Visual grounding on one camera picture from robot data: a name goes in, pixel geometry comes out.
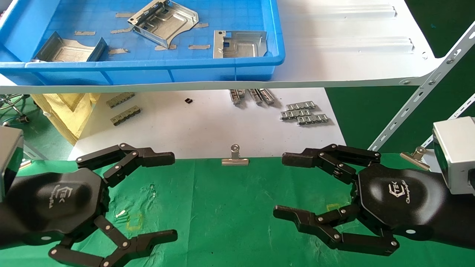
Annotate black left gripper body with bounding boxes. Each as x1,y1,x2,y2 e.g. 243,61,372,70
7,168,110,246

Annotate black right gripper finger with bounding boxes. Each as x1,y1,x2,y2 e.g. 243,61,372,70
273,203,400,257
282,144,382,184

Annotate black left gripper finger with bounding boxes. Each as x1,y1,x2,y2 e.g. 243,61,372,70
49,216,178,267
76,143,175,187

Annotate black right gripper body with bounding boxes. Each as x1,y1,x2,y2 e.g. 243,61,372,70
351,164,448,240

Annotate large bent sheet metal part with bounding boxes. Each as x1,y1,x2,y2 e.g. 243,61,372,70
127,0,199,49

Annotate grey connector strip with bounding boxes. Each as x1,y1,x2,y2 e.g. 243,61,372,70
110,106,142,126
106,92,136,109

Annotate grey slotted angle bar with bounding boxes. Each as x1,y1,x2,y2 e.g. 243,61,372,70
23,143,47,161

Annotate white paper sheet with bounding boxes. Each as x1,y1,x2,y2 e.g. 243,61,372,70
67,88,346,161

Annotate green cloth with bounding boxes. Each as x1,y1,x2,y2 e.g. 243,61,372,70
0,153,475,267

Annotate yellow woven bag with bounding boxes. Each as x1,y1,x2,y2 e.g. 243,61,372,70
30,93,101,146

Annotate white slotted shelf upright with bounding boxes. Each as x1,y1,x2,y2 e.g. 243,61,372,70
367,22,475,152
421,93,475,148

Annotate metal chair base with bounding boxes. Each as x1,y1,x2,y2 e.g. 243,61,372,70
0,94,31,125

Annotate white metal shelf panel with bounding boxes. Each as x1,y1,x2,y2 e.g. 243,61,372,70
0,0,451,94

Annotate blue plastic bin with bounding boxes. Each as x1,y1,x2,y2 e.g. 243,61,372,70
0,0,286,86

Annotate flat notched sheet metal part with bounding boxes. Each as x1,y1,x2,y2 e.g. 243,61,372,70
213,30,268,59

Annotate sheet metal part folded ends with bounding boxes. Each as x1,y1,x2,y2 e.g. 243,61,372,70
33,32,108,62

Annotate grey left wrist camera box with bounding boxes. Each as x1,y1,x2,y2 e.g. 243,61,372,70
0,126,24,202

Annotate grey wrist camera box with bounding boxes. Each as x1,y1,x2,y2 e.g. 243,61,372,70
0,126,24,202
432,116,475,195

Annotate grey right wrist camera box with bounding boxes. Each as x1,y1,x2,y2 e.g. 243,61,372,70
432,116,475,195

